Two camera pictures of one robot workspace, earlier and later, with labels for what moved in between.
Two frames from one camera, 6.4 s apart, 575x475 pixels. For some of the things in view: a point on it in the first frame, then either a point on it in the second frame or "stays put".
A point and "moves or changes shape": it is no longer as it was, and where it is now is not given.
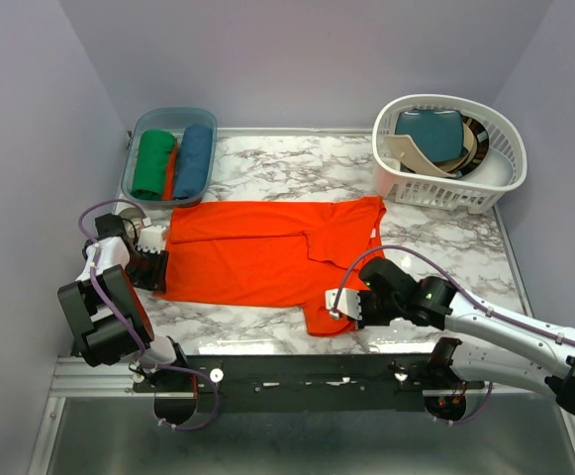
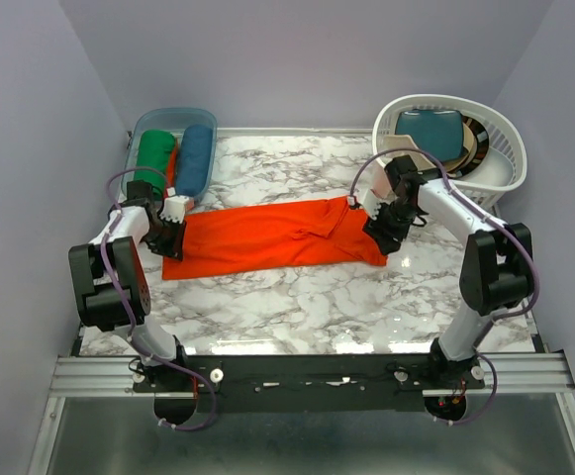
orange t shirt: x=280 y=254 moves or changes shape
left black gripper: x=156 y=278 → x=175 y=247
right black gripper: x=366 y=320 → x=377 y=228
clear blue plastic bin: x=170 y=120 stays put
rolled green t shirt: x=151 y=170 stays put
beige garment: x=405 y=149 stays put
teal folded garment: x=437 y=133 stays put
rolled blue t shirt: x=194 y=160 stays put
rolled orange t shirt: x=170 y=175 stays put
